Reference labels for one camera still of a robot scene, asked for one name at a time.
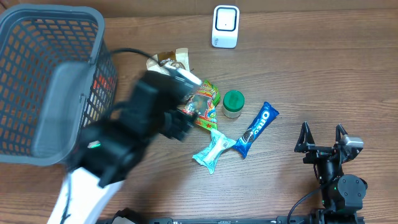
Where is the green lid small jar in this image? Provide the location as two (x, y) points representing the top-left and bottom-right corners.
(222, 90), (245, 118)

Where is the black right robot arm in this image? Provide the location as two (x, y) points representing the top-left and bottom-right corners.
(287, 122), (368, 224)

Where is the blue Oreo cookie pack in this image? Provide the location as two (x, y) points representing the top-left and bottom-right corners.
(233, 101), (279, 159)

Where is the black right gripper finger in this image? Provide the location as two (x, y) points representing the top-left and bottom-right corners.
(335, 124), (348, 145)
(294, 121), (315, 153)

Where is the green colourful candy bag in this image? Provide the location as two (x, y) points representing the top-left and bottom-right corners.
(182, 80), (221, 131)

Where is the white barcode scanner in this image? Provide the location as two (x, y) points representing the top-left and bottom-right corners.
(211, 5), (240, 49)

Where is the grey plastic shopping basket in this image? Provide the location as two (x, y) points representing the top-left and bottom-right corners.
(1, 4), (118, 166)

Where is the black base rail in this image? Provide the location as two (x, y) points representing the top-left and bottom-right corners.
(96, 208), (366, 224)

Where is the light blue snack packet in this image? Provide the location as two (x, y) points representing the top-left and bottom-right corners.
(192, 129), (236, 174)

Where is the beige brown snack pouch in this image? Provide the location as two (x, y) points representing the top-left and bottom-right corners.
(146, 48), (191, 75)

